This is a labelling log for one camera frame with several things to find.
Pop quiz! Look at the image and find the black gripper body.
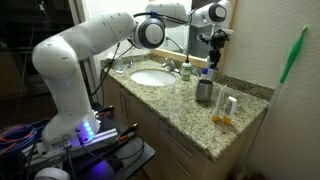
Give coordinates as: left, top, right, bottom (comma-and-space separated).
209, 29, 229, 52

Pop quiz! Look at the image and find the blue dental floss box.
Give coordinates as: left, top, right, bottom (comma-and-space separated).
210, 65, 219, 71

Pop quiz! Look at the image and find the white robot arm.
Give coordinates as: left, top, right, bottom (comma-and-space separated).
32, 0, 233, 156

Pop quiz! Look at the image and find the white blue tube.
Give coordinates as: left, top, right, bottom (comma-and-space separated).
206, 55, 213, 80

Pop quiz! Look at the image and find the white bottle blue cap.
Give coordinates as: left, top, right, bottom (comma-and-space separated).
200, 68, 208, 79

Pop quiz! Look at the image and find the wood framed mirror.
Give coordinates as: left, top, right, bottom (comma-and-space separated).
146, 0, 234, 67

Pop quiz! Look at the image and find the stainless steel cup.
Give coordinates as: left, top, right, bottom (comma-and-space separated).
196, 79, 213, 102

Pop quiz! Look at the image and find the chrome faucet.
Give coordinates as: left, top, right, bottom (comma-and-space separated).
162, 58, 180, 73

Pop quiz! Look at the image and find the short white orange-capped tube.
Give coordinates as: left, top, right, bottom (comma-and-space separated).
223, 96, 237, 125

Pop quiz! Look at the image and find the tall white orange-capped tube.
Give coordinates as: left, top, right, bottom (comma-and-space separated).
212, 85, 227, 123

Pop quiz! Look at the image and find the white oval sink basin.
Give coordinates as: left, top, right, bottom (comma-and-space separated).
130, 69, 176, 86

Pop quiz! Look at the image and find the wooden vanity cabinet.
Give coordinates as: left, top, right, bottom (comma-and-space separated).
105, 72, 268, 180

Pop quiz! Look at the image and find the black robot cart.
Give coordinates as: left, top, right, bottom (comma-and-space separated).
22, 107, 155, 180

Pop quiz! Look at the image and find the green handled broom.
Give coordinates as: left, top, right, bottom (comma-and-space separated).
235, 26, 308, 180

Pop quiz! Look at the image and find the black power cable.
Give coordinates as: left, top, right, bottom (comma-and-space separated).
89, 42, 134, 108

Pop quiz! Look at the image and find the blue orange cable coil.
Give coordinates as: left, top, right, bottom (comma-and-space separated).
0, 118, 51, 158

